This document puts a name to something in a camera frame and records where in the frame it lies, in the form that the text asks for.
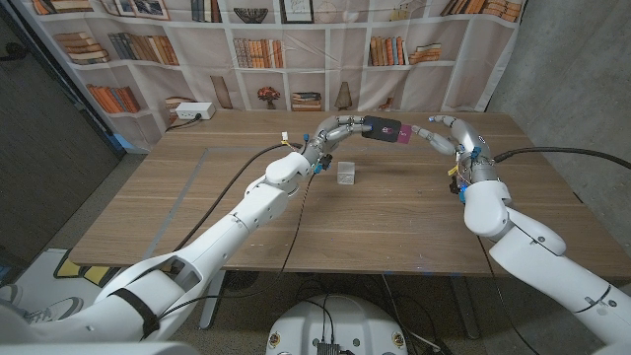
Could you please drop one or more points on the white floor board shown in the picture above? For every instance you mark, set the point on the white floor board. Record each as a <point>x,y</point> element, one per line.
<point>42,276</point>

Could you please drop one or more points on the grey table leg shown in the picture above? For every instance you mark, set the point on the grey table leg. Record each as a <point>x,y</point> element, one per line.
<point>466,310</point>

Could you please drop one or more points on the yellow black floor mat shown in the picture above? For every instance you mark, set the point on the yellow black floor mat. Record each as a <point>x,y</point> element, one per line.
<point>89,272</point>

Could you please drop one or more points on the printed bookshelf backdrop cloth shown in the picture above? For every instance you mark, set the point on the printed bookshelf backdrop cloth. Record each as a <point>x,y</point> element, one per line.
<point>335,69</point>

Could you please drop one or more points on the grey white sneaker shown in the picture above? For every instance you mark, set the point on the grey white sneaker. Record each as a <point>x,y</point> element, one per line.
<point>56,309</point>
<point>10,295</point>

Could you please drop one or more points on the black bracket on partition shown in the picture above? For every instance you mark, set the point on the black bracket on partition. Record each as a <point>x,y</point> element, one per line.
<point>12,50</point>

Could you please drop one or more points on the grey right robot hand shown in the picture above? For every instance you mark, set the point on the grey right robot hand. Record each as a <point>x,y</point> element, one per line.
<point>470,143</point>

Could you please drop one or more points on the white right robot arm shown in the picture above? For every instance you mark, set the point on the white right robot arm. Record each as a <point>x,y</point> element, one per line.
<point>542,266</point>

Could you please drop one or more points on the white table leg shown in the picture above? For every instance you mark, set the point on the white table leg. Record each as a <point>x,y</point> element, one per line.
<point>213,305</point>

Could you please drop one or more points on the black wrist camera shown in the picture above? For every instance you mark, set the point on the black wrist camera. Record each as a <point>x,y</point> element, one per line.
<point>456,187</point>
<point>325,162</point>

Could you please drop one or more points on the white robot torso base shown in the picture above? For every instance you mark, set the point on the white robot torso base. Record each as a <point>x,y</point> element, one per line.
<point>340,320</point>

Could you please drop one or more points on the pink keycard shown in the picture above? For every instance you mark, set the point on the pink keycard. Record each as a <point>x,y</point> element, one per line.
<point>405,134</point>

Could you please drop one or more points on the black keycard holder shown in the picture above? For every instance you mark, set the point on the black keycard holder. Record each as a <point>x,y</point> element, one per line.
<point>375,125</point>

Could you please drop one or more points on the blue plastic object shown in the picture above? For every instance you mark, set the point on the blue plastic object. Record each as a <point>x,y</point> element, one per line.
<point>118,142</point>

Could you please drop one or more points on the black perforated partition panel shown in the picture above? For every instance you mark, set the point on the black perforated partition panel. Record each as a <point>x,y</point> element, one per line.
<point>39,148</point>

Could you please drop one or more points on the white power strip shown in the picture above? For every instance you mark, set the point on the white power strip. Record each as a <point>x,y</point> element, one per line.
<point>194,110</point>

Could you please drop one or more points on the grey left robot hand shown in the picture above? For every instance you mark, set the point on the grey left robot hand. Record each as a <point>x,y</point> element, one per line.
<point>332,129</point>

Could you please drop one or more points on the small white cube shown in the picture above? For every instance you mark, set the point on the small white cube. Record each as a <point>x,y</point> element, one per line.
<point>346,173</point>

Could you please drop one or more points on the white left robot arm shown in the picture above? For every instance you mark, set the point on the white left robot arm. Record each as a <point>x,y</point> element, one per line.
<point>261,202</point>

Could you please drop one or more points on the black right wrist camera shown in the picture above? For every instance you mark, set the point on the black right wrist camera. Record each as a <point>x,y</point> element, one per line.
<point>456,187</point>

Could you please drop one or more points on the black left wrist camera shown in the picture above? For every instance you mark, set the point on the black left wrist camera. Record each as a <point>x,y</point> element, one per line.
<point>325,162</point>

